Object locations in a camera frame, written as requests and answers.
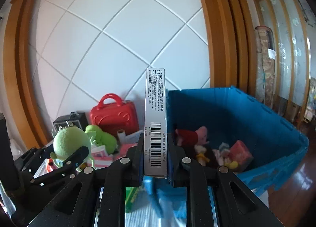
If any green one-eyed monster plush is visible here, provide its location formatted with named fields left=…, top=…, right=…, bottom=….
left=50, top=121, right=96, bottom=168

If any pink tissue pack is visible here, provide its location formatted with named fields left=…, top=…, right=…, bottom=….
left=91, top=143, right=137, bottom=169

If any green medicine box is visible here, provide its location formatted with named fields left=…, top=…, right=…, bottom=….
left=125, top=187, right=139, bottom=213

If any grey barcode box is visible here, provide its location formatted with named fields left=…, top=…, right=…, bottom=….
left=144, top=68, right=168, bottom=178

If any green frog plush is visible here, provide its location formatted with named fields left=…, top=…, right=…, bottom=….
left=85, top=125, right=118, bottom=154

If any striped grey tablecloth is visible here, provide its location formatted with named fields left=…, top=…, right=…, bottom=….
left=98, top=187, right=191, bottom=227

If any pig plush red dress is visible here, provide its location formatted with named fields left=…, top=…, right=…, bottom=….
left=175, top=126, right=208, bottom=147

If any black gift bag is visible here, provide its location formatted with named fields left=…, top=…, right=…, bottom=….
left=53, top=111, right=88, bottom=132

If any blue plastic storage bin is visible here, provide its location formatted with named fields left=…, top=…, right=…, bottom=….
left=143, top=85, right=310, bottom=219

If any cardboard tube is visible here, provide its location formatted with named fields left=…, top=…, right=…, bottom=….
left=117, top=129, right=126, bottom=145

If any red mini suitcase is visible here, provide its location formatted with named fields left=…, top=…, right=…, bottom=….
left=90, top=93, right=139, bottom=136

